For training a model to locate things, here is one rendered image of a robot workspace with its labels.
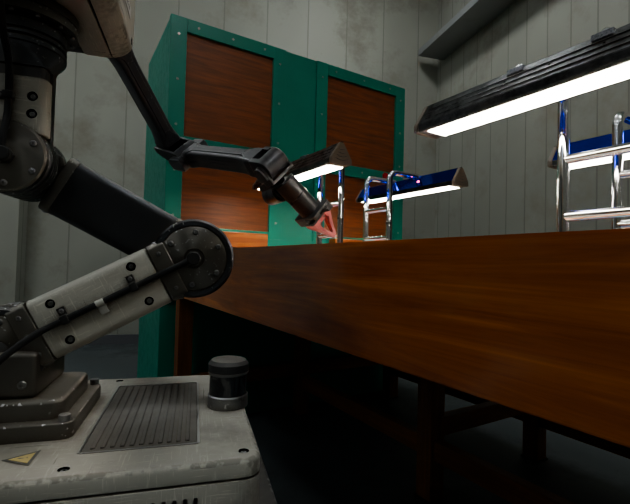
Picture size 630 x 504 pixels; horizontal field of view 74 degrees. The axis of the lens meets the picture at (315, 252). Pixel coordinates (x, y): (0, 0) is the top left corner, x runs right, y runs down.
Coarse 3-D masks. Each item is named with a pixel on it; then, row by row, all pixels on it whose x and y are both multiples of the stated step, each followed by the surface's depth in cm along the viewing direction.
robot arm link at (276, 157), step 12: (192, 144) 123; (204, 144) 126; (180, 156) 122; (192, 156) 120; (204, 156) 116; (216, 156) 112; (228, 156) 109; (240, 156) 106; (252, 156) 103; (264, 156) 101; (276, 156) 101; (180, 168) 124; (216, 168) 117; (228, 168) 113; (240, 168) 108; (252, 168) 103; (264, 168) 100; (276, 168) 101
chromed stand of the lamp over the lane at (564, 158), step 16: (608, 32) 66; (560, 112) 88; (560, 128) 88; (560, 144) 88; (624, 144) 78; (560, 160) 88; (576, 160) 85; (560, 176) 88; (560, 192) 87; (560, 208) 87; (608, 208) 80; (624, 208) 78; (560, 224) 87
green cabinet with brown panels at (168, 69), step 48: (192, 48) 186; (240, 48) 197; (192, 96) 186; (240, 96) 197; (288, 96) 210; (336, 96) 226; (384, 96) 244; (240, 144) 197; (288, 144) 210; (384, 144) 244; (144, 192) 223; (192, 192) 185; (240, 192) 197; (336, 192) 226
